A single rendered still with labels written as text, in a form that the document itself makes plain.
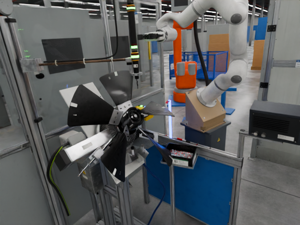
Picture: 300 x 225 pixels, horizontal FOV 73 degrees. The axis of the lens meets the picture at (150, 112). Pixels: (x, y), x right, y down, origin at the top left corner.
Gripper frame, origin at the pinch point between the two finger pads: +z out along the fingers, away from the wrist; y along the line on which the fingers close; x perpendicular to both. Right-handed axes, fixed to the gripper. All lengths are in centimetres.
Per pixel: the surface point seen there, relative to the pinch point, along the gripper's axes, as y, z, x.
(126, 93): 7.9, 12.7, -32.0
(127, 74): 13.5, 4.2, -22.5
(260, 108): -63, -21, -42
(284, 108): -73, -24, -41
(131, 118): -4.8, 23.4, -42.5
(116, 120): 3, 27, -44
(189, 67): 148, -342, -77
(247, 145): -23, -200, -167
